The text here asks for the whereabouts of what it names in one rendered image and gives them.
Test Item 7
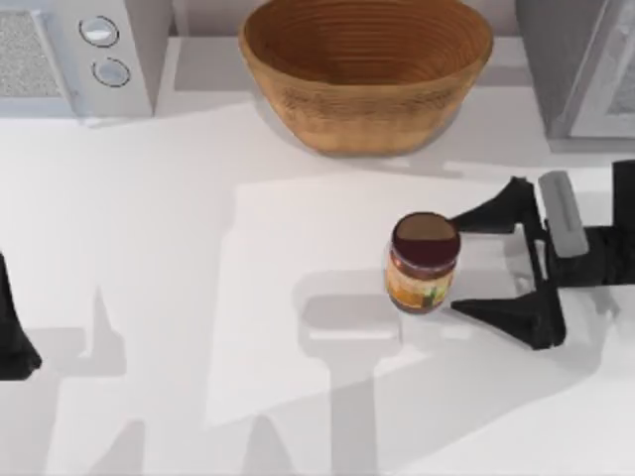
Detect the pale microwave oven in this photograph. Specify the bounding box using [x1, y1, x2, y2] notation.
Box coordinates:
[0, 0, 174, 120]

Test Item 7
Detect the round wooden basket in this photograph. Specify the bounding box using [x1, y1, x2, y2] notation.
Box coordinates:
[237, 0, 495, 159]

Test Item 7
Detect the large round microwave knob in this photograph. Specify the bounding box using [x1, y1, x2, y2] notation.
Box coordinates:
[78, 15, 121, 50]

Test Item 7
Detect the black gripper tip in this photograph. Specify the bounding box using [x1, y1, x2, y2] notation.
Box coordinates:
[0, 251, 44, 383]

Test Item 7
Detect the jar with dark red lid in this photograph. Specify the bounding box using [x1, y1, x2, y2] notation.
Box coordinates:
[384, 211, 462, 316]

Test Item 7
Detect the small round microwave knob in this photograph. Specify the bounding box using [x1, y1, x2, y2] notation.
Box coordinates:
[91, 55, 132, 88]

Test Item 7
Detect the pale grey rounded box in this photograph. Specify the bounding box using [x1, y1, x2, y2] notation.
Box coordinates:
[537, 170, 590, 258]

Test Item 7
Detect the pale cabinet door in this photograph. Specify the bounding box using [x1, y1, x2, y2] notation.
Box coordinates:
[565, 0, 635, 141]

